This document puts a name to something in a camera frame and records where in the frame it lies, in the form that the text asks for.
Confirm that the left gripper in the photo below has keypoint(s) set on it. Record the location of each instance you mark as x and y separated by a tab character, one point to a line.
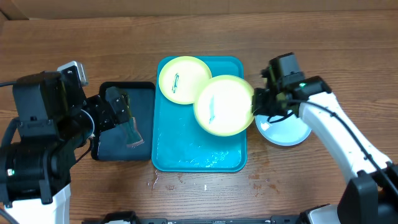
107	119

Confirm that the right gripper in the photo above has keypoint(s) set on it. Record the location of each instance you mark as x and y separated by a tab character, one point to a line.
260	109

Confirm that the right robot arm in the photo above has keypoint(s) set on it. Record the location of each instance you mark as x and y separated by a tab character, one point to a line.
289	108

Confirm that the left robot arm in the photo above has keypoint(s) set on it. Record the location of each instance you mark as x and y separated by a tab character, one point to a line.
54	118

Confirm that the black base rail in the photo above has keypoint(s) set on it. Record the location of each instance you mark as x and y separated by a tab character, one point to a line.
130	217

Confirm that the teal plastic serving tray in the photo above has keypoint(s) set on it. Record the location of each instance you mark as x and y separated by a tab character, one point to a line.
179	144

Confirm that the yellow-green plate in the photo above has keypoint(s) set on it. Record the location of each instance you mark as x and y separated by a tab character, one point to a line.
223	106
181	78

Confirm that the light blue plate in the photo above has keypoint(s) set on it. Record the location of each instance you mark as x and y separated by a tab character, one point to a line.
286	130

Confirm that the black water tray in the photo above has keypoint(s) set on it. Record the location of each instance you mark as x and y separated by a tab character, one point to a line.
110	145

